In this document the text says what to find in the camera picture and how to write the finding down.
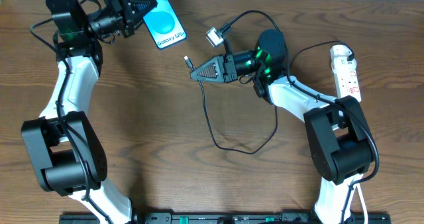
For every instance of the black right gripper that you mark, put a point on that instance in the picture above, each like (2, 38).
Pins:
(229, 68)

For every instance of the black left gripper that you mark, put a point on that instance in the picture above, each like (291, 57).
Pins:
(126, 16)

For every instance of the blue Galaxy smartphone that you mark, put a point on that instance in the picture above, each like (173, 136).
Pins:
(164, 25)

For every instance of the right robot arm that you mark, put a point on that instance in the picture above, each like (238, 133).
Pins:
(340, 142)

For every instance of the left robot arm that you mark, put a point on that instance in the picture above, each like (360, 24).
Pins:
(65, 153)

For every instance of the white charger plug adapter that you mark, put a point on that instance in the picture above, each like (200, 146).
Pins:
(341, 50)

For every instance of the white power strip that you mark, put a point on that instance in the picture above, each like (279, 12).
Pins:
(348, 81)

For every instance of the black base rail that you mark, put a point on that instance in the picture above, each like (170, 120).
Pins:
(186, 218)

